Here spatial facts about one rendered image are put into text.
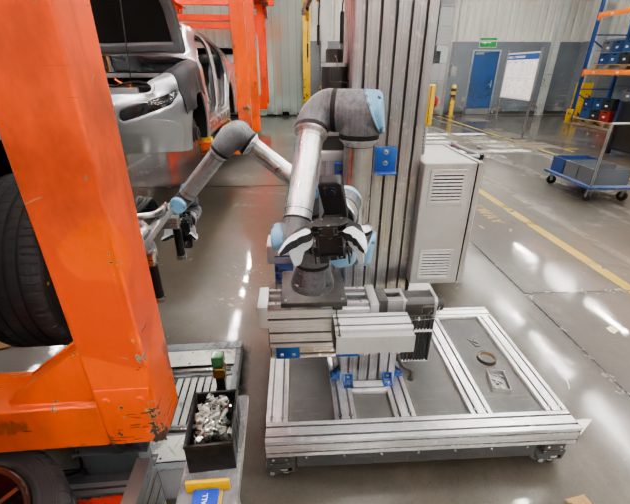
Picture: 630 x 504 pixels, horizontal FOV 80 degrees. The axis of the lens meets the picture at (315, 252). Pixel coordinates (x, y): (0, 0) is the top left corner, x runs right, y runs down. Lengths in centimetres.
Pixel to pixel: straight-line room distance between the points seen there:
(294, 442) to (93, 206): 112
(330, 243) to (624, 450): 185
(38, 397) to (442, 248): 135
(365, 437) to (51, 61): 148
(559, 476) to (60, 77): 211
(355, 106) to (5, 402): 126
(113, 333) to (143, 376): 15
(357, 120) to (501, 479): 154
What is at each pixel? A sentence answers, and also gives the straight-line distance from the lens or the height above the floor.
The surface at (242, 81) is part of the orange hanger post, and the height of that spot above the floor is 138.
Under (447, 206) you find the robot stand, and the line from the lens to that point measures 140.
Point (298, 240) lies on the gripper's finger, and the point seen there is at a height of 123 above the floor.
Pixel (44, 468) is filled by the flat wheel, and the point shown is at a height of 50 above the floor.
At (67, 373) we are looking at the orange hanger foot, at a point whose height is 78.
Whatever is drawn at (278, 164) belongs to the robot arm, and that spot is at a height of 111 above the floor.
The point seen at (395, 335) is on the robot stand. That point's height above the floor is 73.
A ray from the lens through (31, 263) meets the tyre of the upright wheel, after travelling 142.
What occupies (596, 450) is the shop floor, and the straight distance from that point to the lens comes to 224.
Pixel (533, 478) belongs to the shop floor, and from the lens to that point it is 201.
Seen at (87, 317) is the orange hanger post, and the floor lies 97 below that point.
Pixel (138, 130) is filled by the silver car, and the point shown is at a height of 100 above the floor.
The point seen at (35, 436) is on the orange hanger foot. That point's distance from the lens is 142.
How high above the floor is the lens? 151
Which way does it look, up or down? 26 degrees down
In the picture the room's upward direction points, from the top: straight up
